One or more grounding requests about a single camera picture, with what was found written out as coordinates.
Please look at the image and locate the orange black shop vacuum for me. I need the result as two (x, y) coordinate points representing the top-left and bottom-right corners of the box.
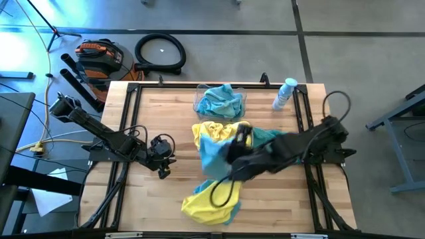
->
(74, 39), (146, 102)

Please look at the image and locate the black vacuum hose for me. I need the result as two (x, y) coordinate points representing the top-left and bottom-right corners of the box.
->
(133, 32), (187, 76)

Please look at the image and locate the yellow extension cord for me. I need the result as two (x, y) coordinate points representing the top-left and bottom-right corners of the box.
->
(13, 0), (96, 154)

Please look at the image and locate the spray bottle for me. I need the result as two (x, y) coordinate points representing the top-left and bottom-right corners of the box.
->
(272, 78), (299, 112)

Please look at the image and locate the silver metal bracket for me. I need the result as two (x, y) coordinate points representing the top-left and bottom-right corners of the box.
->
(290, 232), (329, 239)
(104, 231), (144, 239)

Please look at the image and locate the black metal table frame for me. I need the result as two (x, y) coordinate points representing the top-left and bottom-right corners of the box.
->
(72, 81), (359, 239)

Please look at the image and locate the teal microfiber towel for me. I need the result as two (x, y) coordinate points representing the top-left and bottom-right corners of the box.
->
(251, 127), (288, 147)

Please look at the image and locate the grey metal table frame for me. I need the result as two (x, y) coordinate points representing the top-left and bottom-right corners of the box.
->
(365, 82), (425, 195)

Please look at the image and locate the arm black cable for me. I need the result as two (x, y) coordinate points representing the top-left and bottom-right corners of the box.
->
(118, 124), (177, 160)
(209, 90), (352, 209)

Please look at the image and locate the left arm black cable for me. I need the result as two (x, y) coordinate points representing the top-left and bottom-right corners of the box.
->
(118, 124), (177, 160)

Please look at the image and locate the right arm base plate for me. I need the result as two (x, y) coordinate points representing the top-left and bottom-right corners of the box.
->
(300, 142), (358, 166)

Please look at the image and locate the black vacuum wand tube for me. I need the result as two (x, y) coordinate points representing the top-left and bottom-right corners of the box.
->
(59, 68), (106, 113)
(60, 52), (88, 82)

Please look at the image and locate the white paper sheet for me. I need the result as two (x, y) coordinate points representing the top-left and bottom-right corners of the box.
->
(31, 167), (74, 218)

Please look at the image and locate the black flat floor bar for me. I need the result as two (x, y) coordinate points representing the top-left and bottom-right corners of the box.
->
(0, 70), (35, 80)

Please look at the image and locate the dark grey side table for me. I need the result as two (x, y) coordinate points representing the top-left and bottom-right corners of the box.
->
(0, 92), (37, 185)

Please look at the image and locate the black side table beam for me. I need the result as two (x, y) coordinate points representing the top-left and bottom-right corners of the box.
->
(0, 165), (83, 197)

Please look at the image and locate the clear plastic basket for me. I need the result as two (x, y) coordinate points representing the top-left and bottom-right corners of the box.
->
(193, 83), (248, 122)

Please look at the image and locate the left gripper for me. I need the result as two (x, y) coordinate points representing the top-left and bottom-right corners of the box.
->
(145, 134), (177, 180)

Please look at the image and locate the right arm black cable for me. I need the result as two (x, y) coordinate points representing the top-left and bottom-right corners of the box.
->
(209, 90), (352, 209)

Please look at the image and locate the yellow microfiber towel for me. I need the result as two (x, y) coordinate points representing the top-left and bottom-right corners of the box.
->
(191, 121), (254, 151)
(181, 179), (243, 226)

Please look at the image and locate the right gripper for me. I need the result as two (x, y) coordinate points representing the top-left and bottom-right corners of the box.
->
(226, 125), (254, 164)

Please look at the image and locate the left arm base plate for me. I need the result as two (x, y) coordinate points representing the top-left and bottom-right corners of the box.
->
(81, 141), (139, 163)

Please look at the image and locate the black tripod stand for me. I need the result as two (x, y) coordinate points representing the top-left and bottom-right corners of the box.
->
(25, 0), (82, 53)

